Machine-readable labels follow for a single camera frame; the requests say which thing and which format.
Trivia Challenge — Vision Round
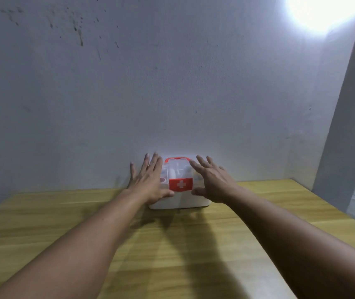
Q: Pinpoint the person's left forearm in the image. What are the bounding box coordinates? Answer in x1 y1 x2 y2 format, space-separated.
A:
0 187 154 299

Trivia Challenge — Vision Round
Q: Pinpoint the person's right forearm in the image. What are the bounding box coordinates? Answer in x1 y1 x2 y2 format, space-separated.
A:
224 185 355 299

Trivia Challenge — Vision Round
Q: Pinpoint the person's left hand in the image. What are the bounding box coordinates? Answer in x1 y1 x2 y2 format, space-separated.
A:
127 152 175 205

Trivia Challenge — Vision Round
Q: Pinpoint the white first aid box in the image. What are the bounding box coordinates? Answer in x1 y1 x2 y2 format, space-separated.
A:
148 156 212 210

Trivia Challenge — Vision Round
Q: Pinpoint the person's right hand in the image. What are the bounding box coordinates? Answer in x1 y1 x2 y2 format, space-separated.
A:
190 155 240 205

